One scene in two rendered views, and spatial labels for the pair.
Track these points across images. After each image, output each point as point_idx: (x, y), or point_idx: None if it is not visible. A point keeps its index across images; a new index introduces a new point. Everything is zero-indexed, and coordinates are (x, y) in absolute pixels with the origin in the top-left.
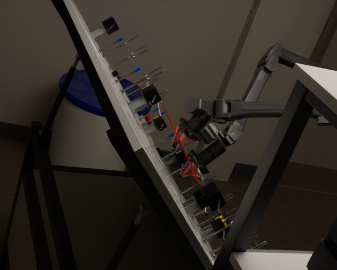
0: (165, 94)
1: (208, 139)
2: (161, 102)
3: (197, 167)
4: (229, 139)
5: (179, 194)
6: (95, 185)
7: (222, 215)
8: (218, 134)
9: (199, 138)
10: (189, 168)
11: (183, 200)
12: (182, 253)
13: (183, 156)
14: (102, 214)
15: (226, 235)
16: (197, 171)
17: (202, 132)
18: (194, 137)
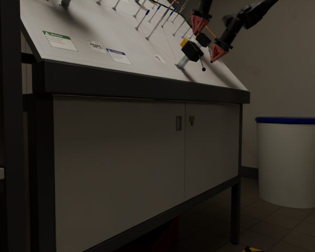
0: (186, 1)
1: (225, 20)
2: (177, 1)
3: (217, 45)
4: (241, 11)
5: (113, 1)
6: None
7: (161, 18)
8: (238, 17)
9: (200, 11)
10: (212, 49)
11: (150, 31)
12: None
13: (201, 37)
14: None
15: (189, 53)
16: (220, 50)
17: (222, 19)
18: (201, 15)
